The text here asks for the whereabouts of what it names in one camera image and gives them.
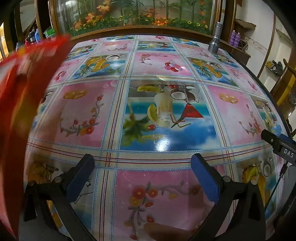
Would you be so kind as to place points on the glass flower display case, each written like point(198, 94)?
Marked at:
point(138, 14)

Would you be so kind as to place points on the wooden sideboard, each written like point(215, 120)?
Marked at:
point(240, 54)

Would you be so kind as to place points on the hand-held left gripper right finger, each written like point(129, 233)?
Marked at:
point(205, 180)

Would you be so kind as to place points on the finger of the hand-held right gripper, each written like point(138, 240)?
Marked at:
point(270, 139)

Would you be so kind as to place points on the black thermos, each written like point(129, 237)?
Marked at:
point(30, 38)

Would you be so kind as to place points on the purple bottle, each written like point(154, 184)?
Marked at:
point(232, 38)
point(238, 39)

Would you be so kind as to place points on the wall shelf with tools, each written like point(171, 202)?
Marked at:
point(274, 67)

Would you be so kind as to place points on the green plastic bag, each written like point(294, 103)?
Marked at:
point(49, 32)

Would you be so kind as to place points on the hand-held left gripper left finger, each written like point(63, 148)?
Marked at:
point(79, 178)

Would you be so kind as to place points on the red cardboard box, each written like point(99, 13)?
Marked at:
point(13, 115)

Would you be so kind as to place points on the wooden chair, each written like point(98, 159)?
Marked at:
point(284, 88)

